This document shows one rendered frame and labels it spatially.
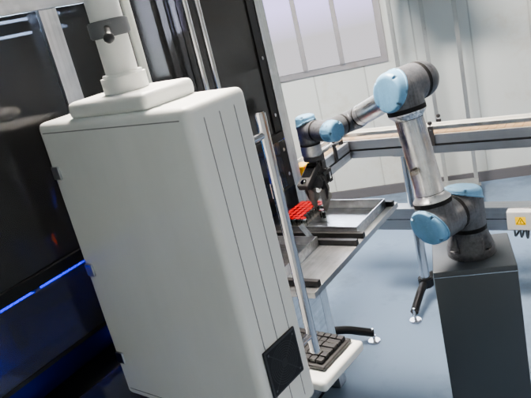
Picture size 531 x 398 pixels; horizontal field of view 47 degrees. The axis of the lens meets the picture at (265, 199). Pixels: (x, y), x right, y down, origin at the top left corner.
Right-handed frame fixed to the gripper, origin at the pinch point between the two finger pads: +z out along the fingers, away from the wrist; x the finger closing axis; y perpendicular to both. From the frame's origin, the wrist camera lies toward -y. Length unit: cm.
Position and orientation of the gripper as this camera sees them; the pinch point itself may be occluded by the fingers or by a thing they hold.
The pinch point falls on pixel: (321, 208)
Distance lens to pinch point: 230.6
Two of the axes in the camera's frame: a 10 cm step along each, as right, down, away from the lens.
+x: -8.2, 0.2, 5.7
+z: 2.3, 9.3, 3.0
